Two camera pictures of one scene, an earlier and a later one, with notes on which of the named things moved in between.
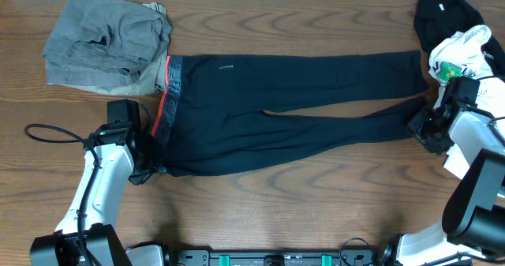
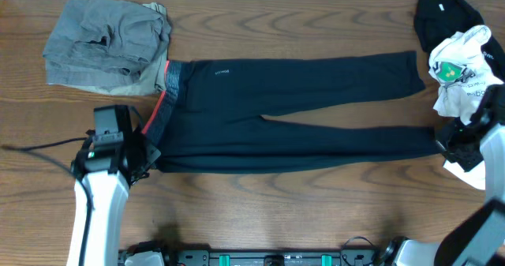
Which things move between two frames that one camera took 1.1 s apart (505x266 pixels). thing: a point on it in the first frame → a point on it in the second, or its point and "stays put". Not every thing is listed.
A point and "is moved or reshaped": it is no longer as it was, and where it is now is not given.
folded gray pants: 97,40 stays put
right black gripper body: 431,136 → 459,145
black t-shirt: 439,15 stays put
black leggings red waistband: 218,113 is moved or reshaped
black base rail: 275,257 stays put
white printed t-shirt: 462,55 stays put
